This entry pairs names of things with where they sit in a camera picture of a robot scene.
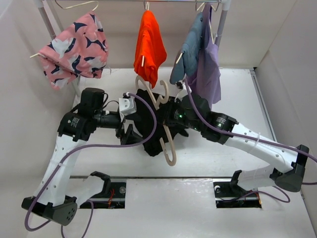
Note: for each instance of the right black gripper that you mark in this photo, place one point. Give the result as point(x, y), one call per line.
point(167, 118)

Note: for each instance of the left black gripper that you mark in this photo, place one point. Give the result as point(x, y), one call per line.
point(130, 136)

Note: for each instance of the black trousers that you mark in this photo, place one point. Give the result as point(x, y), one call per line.
point(145, 126)

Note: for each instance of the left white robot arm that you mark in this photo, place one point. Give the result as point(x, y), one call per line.
point(52, 201)

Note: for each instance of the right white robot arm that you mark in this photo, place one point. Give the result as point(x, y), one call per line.
point(286, 166)

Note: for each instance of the wooden hanger under lilac shirt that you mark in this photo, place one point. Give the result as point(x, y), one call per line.
point(211, 29)

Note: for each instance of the wooden hanger under pink shorts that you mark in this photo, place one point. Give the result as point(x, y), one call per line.
point(74, 4)

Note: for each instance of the wooden hanger under blue shorts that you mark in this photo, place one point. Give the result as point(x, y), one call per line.
point(178, 58)

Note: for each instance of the wooden hanger under orange shorts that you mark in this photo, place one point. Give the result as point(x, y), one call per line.
point(142, 60)

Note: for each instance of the lilac purple shirt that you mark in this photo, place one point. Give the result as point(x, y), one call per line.
point(205, 82)

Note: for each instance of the blue-grey shorts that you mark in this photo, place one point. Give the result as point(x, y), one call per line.
point(188, 64)

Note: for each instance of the pink bird-print shorts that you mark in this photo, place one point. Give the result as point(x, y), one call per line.
point(80, 50)

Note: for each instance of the orange shorts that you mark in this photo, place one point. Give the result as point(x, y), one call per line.
point(150, 45)

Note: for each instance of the grey metal clothes rack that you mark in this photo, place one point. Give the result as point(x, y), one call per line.
point(225, 8)

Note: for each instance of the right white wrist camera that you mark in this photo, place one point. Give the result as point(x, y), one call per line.
point(181, 85)

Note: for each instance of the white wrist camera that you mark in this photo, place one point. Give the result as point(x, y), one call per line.
point(181, 85)
point(127, 106)

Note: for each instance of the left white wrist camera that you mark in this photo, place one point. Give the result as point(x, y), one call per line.
point(127, 106)

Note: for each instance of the aluminium rail front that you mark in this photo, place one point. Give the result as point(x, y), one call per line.
point(165, 177)

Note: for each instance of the aluminium rail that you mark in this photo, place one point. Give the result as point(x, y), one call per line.
point(165, 177)
point(262, 105)

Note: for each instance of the aluminium rail right side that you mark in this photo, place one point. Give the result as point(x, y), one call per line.
point(262, 105)

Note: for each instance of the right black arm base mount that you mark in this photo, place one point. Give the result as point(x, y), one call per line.
point(233, 197)

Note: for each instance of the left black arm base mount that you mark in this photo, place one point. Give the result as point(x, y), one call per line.
point(115, 199)

